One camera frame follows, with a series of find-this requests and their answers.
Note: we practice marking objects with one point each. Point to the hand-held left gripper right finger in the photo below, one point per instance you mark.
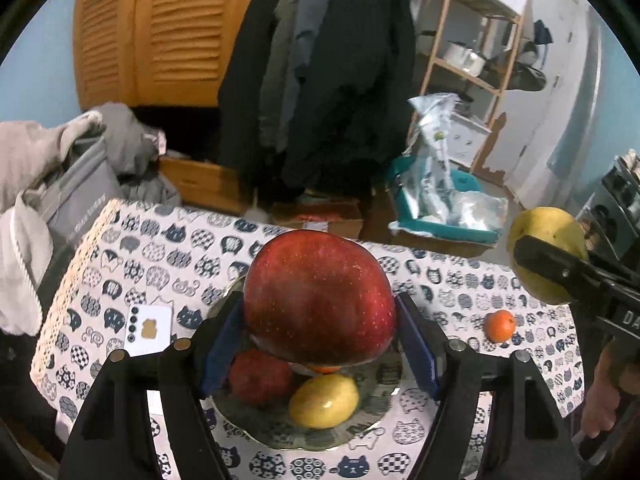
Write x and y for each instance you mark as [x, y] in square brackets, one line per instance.
[417, 350]

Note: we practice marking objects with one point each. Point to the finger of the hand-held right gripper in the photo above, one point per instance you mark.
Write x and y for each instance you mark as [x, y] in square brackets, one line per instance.
[555, 265]

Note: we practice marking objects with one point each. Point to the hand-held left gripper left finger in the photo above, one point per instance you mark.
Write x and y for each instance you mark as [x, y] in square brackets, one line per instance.
[222, 355]

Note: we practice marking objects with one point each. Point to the yellow-green pear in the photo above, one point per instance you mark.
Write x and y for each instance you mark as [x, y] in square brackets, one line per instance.
[545, 225]

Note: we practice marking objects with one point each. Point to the small red apple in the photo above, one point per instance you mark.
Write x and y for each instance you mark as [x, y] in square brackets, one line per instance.
[257, 380]

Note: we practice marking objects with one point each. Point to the clear glass plate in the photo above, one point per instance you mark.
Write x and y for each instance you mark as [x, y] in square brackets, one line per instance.
[250, 422]

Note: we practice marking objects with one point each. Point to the small orange tangerine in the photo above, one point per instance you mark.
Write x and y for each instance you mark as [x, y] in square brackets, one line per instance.
[325, 368]
[500, 326]

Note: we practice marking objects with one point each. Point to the yellow lemon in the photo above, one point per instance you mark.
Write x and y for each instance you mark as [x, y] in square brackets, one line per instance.
[322, 402]

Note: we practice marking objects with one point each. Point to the large red apple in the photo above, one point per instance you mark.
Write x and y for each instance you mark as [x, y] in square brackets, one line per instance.
[320, 295]

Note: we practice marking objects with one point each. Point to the person's right hand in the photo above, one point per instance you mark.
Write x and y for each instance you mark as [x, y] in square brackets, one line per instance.
[602, 390]

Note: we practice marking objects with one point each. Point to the white sticker card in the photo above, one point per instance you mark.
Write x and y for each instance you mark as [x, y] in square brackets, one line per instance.
[157, 317]

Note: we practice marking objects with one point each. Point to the clear plastic bag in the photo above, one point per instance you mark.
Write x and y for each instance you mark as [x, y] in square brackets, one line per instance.
[477, 210]

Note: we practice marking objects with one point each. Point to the cat print tablecloth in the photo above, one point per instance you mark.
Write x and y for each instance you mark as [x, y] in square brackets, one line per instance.
[150, 260]

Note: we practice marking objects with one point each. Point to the small white cabinet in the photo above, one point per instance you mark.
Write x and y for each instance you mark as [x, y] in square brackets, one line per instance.
[470, 140]

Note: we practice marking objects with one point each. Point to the white door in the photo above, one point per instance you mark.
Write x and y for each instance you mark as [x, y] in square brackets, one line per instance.
[560, 110]

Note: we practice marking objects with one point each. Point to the teal box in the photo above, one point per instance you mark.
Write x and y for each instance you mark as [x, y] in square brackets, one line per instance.
[405, 195]

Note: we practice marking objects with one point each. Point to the printed plastic bag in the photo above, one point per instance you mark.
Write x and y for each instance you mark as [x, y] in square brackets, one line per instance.
[435, 160]

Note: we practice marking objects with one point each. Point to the cardboard box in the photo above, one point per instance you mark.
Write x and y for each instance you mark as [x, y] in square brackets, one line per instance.
[320, 217]

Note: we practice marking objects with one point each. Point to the wooden drawer box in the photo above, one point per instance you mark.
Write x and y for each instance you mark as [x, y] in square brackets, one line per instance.
[205, 185]

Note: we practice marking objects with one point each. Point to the white pot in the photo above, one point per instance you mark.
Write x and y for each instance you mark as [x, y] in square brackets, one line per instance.
[465, 57]

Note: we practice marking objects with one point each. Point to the grey and white clothes pile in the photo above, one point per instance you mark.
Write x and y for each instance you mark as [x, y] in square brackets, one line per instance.
[25, 240]

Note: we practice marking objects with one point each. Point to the dark grey garment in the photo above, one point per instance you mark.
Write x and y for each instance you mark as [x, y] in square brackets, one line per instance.
[130, 145]

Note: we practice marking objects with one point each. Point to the wooden shelf rack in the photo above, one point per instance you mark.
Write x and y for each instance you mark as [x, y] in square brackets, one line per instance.
[440, 62]

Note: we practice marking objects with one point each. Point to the black coat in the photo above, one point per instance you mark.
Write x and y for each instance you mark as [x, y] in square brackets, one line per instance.
[360, 85]

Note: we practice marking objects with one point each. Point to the grey jacket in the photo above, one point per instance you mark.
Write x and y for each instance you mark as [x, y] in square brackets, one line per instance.
[285, 60]

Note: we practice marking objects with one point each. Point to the wooden louvered cabinet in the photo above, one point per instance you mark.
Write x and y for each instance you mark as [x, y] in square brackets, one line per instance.
[165, 35]

